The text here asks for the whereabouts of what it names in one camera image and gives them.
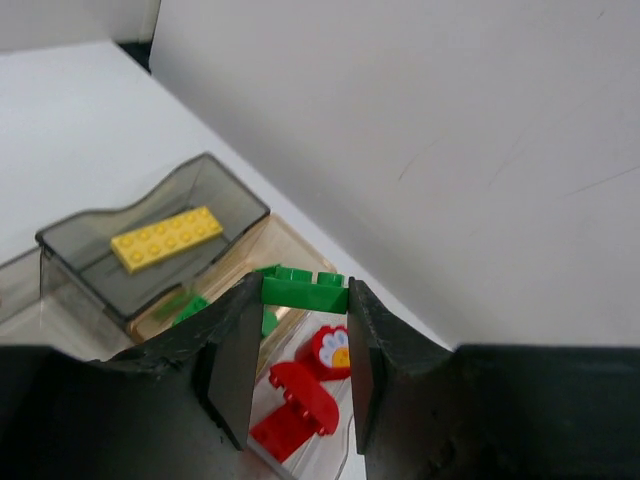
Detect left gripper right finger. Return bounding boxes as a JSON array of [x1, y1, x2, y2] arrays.
[[347, 279, 639, 479]]

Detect clear divided container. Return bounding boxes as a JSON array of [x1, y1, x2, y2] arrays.
[[1, 154, 353, 479]]

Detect red studded lego brick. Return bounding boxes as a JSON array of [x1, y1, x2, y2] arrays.
[[269, 361, 340, 436]]

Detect green square lego brick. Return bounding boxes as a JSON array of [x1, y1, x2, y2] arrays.
[[172, 295, 210, 326]]

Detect light green lego brick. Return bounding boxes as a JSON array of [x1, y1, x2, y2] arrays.
[[261, 307, 279, 339]]

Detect red rectangular lego brick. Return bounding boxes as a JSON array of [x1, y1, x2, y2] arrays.
[[250, 403, 321, 463]]

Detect small green lego brick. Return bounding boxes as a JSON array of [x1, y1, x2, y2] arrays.
[[256, 264, 349, 314]]

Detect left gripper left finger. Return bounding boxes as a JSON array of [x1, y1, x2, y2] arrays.
[[1, 273, 263, 479]]

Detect red round flower lego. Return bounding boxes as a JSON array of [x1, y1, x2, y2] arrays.
[[294, 325, 351, 382]]

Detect long yellow lego plate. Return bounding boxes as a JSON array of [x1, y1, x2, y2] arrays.
[[110, 206, 224, 274]]

